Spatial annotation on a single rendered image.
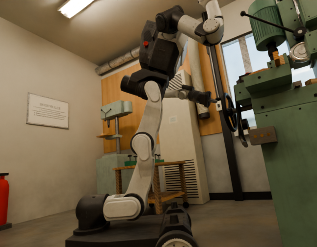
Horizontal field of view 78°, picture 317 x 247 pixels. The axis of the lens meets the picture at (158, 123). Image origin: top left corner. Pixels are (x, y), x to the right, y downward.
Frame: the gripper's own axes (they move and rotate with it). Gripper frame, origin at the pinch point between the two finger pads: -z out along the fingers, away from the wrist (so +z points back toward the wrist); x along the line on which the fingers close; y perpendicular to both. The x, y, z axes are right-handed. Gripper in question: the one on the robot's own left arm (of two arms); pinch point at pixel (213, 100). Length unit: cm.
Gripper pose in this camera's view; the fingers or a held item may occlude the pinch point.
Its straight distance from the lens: 144.4
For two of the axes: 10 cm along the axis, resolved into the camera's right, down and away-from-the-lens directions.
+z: -7.6, -3.0, 5.8
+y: 6.5, -4.2, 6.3
